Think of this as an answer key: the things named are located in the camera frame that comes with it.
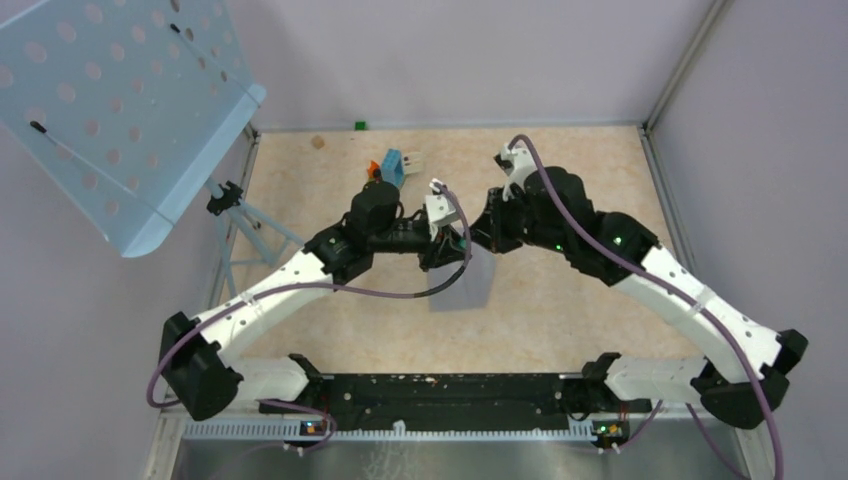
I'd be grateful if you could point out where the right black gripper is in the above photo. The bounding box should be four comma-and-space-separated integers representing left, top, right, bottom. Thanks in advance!
468, 184, 569, 256

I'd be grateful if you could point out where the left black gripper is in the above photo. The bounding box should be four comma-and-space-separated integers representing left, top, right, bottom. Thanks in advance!
370, 219, 473, 272

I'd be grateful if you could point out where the grey envelope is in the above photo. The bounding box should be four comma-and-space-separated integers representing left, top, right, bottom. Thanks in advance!
428, 244, 496, 313

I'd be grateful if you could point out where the colourful toy block assembly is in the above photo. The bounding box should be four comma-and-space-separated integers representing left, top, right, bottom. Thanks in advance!
366, 149, 425, 189

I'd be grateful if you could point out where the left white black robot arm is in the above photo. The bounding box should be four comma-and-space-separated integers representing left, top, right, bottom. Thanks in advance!
146, 179, 471, 421

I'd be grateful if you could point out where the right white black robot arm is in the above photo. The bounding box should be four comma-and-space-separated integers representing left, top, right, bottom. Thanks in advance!
471, 167, 808, 430

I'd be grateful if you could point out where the light blue perforated music stand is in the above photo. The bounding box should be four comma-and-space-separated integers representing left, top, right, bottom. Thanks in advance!
1, 1, 281, 265

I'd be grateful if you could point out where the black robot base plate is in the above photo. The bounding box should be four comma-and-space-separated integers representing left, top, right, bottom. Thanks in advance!
258, 354, 652, 432

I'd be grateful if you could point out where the white slotted cable duct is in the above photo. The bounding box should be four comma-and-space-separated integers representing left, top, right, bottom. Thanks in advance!
182, 418, 597, 442

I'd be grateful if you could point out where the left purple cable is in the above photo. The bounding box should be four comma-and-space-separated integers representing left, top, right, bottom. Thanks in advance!
145, 184, 474, 455

